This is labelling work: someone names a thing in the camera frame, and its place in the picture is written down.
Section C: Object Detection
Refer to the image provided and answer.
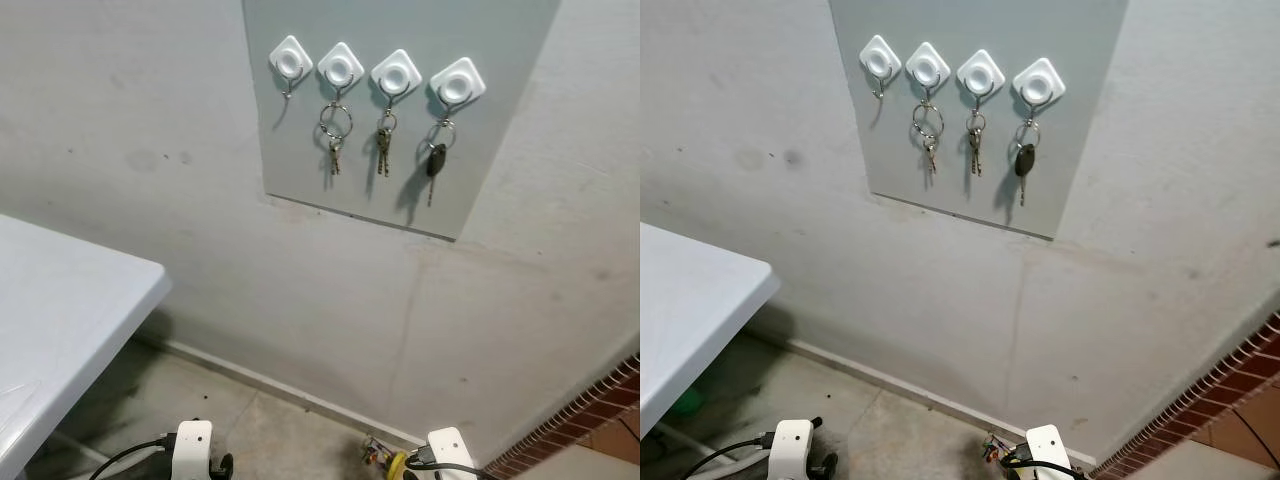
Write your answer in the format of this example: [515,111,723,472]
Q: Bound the brass keys bunch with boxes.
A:
[375,110,398,179]
[964,110,987,178]

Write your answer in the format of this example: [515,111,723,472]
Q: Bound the white plastic table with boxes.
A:
[0,213,173,480]
[640,222,782,439]

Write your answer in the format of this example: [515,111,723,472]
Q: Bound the red brick edging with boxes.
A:
[483,355,641,480]
[1088,312,1280,480]

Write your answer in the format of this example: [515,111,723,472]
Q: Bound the black car key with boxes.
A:
[425,120,457,208]
[1013,120,1041,208]

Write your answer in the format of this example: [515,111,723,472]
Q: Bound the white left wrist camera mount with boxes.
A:
[768,419,814,480]
[170,420,214,480]

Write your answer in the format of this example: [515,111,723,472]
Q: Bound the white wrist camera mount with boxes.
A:
[768,419,814,480]
[170,420,214,480]
[1026,424,1076,480]
[428,427,479,480]

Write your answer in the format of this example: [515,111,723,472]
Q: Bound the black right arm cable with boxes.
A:
[403,448,491,480]
[1003,447,1086,480]

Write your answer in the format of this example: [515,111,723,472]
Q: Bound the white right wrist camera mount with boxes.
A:
[1026,424,1076,480]
[428,427,479,480]

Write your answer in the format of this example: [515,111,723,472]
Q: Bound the keys on large ring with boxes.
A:
[910,99,944,176]
[318,98,354,177]

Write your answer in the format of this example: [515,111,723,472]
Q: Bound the white diamond wall hook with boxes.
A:
[955,48,1006,111]
[858,35,903,99]
[904,41,952,105]
[429,57,488,126]
[1011,57,1067,125]
[370,48,423,112]
[316,42,366,106]
[268,35,314,99]

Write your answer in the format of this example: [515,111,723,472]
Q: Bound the grey metal wall board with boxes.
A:
[828,0,1131,241]
[242,0,563,242]

